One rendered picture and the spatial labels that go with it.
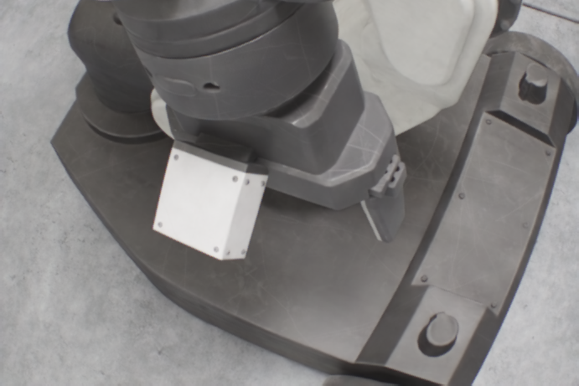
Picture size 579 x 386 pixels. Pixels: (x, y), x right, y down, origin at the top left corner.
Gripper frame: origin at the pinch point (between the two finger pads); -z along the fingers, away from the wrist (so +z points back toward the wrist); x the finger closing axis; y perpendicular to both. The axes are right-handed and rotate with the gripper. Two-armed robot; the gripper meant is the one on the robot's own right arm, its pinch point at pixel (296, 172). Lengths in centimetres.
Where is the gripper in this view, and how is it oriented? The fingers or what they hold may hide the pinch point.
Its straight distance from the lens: 43.3
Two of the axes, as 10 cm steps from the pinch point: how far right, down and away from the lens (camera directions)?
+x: 8.6, 2.8, -4.3
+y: 4.6, -7.9, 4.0
